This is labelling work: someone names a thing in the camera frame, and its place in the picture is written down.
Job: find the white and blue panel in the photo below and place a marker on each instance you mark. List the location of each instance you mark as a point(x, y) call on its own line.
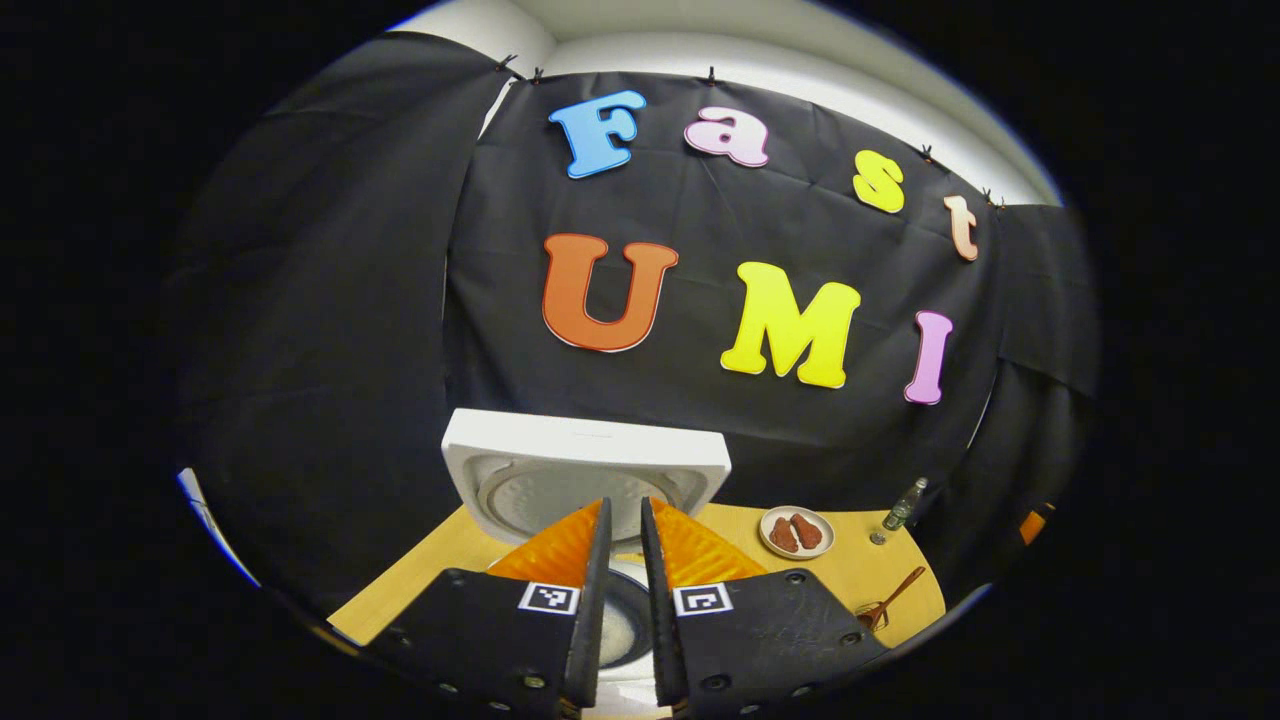
point(215, 525)

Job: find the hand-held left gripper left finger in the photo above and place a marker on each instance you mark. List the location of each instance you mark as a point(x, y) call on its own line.
point(590, 620)

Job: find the brown wooden spoon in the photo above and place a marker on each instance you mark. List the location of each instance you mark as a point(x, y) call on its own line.
point(900, 590)

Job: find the white rice cooker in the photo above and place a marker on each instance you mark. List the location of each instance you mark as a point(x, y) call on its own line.
point(580, 440)

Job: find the white round plate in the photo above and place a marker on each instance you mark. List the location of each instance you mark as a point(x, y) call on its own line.
point(830, 530)

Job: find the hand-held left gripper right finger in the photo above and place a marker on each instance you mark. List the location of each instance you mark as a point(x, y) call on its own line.
point(662, 620)

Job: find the clear green-label water bottle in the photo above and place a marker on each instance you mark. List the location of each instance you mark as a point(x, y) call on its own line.
point(903, 508)

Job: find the black backdrop cloth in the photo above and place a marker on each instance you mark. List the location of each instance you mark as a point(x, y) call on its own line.
point(330, 330)

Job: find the brown meat piece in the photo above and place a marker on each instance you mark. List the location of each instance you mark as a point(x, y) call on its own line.
point(807, 531)
point(783, 535)

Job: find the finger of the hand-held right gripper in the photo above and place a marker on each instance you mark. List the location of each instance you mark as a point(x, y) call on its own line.
point(1036, 525)

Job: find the clear chopstick holder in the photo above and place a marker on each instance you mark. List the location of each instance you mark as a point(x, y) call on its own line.
point(872, 618)

